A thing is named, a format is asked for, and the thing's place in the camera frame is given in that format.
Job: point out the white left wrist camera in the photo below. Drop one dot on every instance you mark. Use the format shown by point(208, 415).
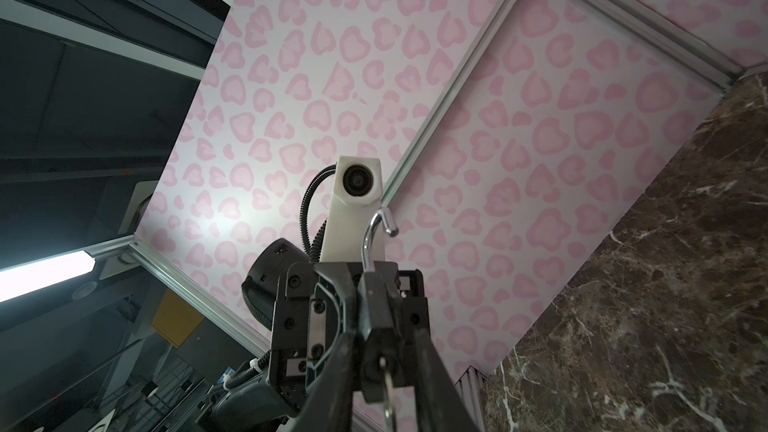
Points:
point(356, 196)

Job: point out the aluminium corner frame post left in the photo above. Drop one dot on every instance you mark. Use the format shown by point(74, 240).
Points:
point(671, 41)

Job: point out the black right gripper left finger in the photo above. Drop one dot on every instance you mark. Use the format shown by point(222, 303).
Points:
point(329, 404)

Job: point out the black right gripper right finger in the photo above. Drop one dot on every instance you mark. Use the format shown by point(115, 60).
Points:
point(438, 404)

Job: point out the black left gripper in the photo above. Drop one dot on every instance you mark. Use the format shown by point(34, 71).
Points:
point(317, 302)

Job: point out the aluminium diagonal frame bar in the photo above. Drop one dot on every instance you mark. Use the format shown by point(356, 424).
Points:
point(446, 99)

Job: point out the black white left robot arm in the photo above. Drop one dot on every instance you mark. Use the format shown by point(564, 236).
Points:
point(246, 402)

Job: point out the yellow sign outside enclosure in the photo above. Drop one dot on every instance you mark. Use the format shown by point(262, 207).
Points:
point(175, 319)

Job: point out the fluorescent ceiling light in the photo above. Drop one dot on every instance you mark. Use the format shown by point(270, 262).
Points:
point(29, 277)

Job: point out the small black padlock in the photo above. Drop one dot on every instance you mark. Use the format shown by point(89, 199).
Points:
point(376, 325)

